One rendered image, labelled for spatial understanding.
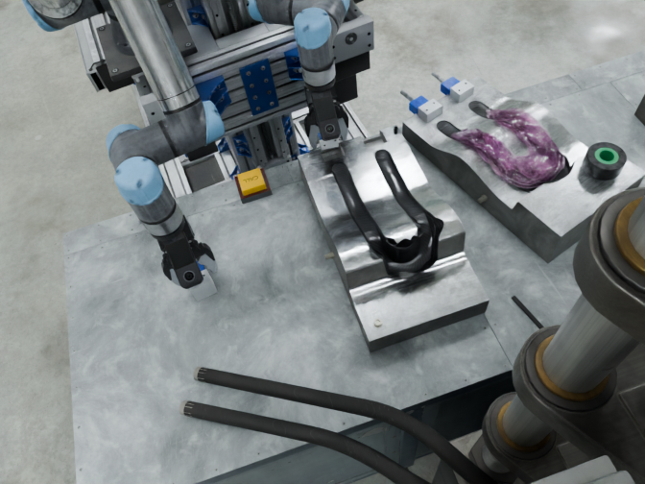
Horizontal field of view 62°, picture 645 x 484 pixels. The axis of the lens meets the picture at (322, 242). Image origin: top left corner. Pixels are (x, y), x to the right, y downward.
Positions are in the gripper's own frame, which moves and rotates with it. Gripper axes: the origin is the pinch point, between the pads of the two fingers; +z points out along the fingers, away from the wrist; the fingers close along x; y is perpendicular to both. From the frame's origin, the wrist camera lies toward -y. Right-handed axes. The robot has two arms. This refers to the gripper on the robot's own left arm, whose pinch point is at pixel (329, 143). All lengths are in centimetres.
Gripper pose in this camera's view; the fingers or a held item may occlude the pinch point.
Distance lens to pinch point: 141.0
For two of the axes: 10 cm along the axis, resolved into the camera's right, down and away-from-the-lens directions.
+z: 1.1, 5.4, 8.4
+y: -2.0, -8.1, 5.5
